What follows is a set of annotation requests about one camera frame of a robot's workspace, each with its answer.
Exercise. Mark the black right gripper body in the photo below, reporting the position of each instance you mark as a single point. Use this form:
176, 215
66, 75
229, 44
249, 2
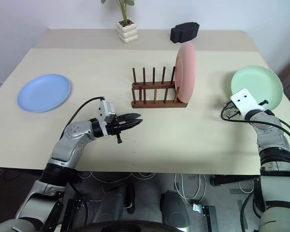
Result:
233, 113

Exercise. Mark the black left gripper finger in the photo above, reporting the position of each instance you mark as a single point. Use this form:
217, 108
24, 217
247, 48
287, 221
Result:
133, 125
130, 116

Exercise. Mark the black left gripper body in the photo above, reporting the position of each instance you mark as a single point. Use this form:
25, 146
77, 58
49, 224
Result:
113, 129

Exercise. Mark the green plate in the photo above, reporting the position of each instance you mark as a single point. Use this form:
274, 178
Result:
261, 82

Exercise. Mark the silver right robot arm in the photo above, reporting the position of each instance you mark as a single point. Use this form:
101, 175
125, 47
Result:
270, 135

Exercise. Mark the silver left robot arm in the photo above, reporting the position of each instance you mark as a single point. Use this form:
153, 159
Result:
70, 145

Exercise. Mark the wooden dish rack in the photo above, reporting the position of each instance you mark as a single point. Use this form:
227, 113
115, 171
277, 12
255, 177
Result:
157, 104

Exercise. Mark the pink plate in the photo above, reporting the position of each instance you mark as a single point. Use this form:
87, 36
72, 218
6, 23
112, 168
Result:
186, 72

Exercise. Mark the black table foot bar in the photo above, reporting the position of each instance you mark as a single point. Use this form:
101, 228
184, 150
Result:
232, 180

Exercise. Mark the blue plate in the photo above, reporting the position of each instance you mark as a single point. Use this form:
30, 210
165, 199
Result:
44, 93

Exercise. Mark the white bubbly plant pot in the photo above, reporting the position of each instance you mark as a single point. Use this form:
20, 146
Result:
127, 32

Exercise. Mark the black foam block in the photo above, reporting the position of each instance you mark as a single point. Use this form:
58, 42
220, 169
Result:
183, 32

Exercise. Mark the dark rounded grey shape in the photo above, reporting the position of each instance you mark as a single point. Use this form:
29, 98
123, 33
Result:
175, 210

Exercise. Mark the black round disc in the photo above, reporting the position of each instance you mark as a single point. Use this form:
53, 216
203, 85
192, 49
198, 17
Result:
125, 227

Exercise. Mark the green plant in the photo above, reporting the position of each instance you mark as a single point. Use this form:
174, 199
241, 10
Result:
124, 12

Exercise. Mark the black slotted metal bar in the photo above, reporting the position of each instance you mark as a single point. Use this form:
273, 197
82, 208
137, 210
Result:
211, 217

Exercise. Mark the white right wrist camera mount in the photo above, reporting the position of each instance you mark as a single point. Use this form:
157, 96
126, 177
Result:
245, 101

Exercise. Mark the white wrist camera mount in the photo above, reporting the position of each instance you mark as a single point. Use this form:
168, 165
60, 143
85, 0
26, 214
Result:
245, 101
106, 111

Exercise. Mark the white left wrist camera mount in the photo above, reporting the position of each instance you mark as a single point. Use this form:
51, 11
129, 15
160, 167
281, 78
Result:
106, 111

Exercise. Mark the silver metal bracket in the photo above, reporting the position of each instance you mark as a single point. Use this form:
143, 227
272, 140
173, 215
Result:
197, 208

